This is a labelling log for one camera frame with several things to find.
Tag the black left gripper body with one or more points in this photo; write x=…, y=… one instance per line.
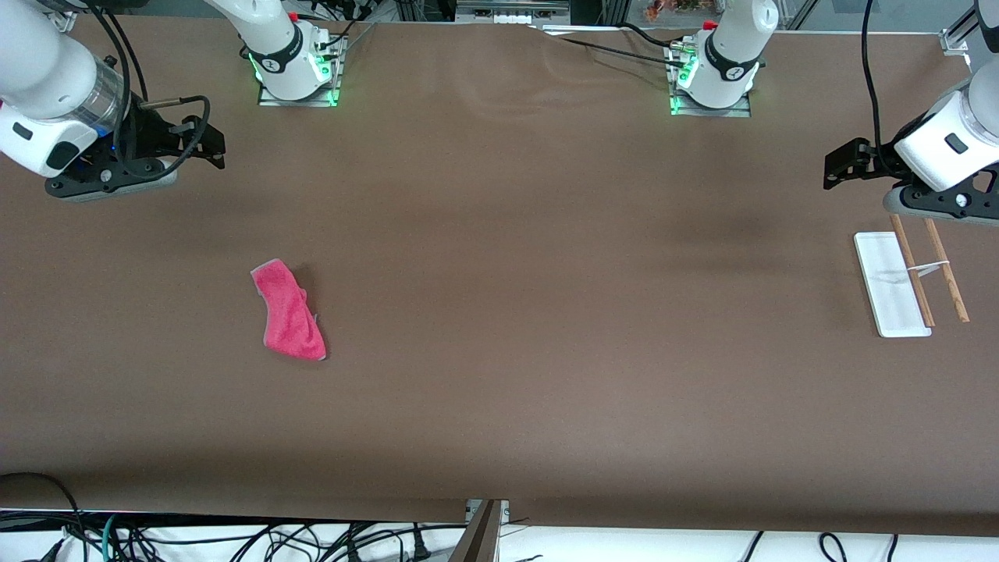
x=868, y=160

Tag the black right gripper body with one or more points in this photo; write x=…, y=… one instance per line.
x=151, y=129

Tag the pink towel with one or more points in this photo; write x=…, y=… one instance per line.
x=289, y=320

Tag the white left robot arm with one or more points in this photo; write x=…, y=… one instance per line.
x=944, y=140

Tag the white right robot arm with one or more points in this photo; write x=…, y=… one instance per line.
x=47, y=78

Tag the white rack with wooden rails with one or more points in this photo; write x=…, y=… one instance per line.
x=890, y=289

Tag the orange clutter objects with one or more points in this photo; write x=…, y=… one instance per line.
x=663, y=9

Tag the white socket strip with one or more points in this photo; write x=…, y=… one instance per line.
x=511, y=17

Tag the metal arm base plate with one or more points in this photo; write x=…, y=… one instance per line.
x=312, y=101
x=737, y=112

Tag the aluminium frame corner bracket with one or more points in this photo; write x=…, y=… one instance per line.
x=956, y=40

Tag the small metal bracket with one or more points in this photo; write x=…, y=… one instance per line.
x=505, y=511

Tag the brown table leg post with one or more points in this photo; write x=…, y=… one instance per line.
x=476, y=542

